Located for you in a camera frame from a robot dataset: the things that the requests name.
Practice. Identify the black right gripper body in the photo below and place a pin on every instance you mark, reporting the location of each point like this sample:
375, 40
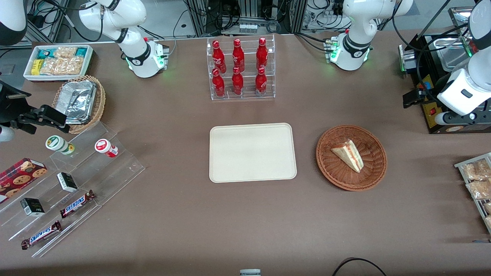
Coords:
8, 107

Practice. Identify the triangular sandwich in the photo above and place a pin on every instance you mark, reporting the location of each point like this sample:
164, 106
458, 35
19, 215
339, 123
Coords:
349, 155

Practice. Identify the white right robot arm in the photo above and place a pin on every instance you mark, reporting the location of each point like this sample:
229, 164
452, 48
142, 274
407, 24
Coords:
142, 57

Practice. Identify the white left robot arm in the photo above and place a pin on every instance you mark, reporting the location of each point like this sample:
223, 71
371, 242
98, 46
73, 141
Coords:
353, 38

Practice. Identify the aluminium foil tray stack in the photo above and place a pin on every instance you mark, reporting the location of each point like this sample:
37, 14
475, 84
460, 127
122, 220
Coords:
78, 101

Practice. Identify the light wicker basket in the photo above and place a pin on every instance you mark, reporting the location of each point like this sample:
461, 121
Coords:
100, 101

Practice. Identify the brown wicker basket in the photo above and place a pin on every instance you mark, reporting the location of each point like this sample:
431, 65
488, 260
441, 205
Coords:
368, 172

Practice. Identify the beige plastic tray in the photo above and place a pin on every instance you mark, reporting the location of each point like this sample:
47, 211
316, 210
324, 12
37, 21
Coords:
251, 153

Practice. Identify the black food warmer machine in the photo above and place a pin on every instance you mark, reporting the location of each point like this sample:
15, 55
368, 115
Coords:
431, 115

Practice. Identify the green lidded cup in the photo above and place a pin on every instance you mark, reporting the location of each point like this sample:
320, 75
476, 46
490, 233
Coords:
57, 144

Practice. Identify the steel warmer pan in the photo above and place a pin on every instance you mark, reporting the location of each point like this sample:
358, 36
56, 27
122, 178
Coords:
452, 57

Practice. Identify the yellow snack packet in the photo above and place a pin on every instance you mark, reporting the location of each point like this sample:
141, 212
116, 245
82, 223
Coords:
36, 67

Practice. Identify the red sausage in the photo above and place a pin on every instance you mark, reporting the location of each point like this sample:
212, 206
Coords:
473, 46

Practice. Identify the large clear cracker bag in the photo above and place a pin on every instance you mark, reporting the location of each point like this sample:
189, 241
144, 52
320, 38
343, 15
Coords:
61, 66

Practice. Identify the red cookie box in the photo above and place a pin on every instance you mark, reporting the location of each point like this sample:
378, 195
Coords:
19, 178

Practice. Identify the red lidded cup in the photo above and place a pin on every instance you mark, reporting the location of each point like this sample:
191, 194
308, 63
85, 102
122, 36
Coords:
104, 147

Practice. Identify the teal snack packet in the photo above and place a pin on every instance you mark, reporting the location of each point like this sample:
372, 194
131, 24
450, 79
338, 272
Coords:
45, 53
81, 51

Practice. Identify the white snack bin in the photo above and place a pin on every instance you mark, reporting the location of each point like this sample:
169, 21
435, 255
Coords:
89, 63

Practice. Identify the small clear cracker bag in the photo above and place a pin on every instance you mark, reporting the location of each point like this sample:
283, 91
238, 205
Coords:
65, 52

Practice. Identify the small black box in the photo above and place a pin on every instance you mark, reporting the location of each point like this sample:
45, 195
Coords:
32, 207
67, 182

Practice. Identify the clear pastry packet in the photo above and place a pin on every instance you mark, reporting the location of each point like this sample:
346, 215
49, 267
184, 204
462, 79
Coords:
488, 222
481, 189
477, 170
488, 207

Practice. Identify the clear acrylic stepped shelf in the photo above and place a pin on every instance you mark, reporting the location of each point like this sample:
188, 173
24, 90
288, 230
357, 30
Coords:
23, 226
115, 172

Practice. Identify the Snickers bar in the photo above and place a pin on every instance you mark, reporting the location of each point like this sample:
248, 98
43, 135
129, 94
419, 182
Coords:
41, 235
78, 204

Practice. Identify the red cola bottle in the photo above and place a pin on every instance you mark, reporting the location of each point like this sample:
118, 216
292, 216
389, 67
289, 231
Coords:
261, 82
237, 82
238, 55
218, 57
218, 84
262, 53

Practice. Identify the clear acrylic bottle rack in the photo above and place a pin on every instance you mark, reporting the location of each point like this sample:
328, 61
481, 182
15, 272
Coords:
249, 82

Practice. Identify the white power strip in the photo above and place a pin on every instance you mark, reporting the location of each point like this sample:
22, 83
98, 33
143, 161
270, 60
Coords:
248, 28

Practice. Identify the small grey object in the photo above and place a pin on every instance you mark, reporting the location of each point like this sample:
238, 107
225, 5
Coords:
250, 273

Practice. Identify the aluminium frame post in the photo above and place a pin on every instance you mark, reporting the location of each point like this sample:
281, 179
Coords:
298, 15
197, 17

